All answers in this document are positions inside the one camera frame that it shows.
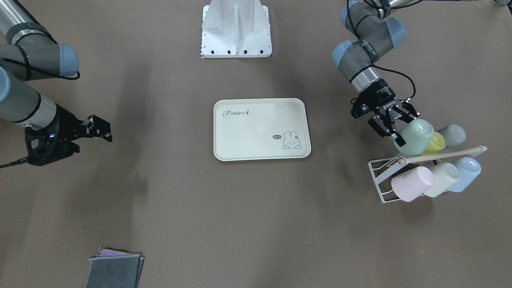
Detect grey cup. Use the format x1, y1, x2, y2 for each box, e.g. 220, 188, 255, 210
437, 124, 466, 151

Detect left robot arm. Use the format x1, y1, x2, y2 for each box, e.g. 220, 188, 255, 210
332, 0, 420, 146

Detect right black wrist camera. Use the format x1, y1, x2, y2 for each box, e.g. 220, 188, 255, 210
24, 126, 80, 166

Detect white wire cup rack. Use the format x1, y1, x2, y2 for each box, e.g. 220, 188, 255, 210
368, 145, 488, 204

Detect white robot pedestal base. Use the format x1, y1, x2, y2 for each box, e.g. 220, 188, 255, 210
200, 0, 272, 58

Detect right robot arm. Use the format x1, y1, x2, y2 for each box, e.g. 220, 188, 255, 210
1, 0, 113, 142

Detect pink cup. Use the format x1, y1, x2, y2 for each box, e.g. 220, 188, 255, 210
391, 166, 435, 202

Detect yellow cup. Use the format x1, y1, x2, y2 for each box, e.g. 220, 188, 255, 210
422, 131, 446, 156

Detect cream rabbit tray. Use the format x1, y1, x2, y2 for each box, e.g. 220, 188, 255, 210
213, 98, 312, 162

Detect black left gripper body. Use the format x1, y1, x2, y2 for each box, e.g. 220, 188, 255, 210
358, 80, 412, 120

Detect light blue cup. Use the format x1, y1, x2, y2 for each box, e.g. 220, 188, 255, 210
448, 156, 482, 193

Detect green cup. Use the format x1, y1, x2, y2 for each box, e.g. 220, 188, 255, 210
393, 119, 435, 157

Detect folded grey cloth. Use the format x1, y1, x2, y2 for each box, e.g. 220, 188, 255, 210
85, 248, 144, 288

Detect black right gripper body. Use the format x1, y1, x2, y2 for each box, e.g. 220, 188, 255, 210
44, 105, 87, 143

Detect cream cup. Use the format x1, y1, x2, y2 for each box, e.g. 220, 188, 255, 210
424, 162, 460, 198

